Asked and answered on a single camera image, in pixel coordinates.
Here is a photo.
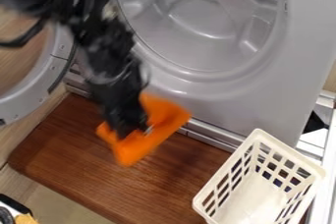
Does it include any washing machine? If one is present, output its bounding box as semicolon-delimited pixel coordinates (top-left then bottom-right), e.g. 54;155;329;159
0;0;336;157

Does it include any white basket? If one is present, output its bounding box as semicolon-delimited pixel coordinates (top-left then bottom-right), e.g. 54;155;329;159
192;128;328;224

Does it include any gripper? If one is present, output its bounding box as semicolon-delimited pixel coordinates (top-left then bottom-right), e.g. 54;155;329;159
86;60;152;140

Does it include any orange cloth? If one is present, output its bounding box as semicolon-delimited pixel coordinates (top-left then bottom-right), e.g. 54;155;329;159
94;91;195;168

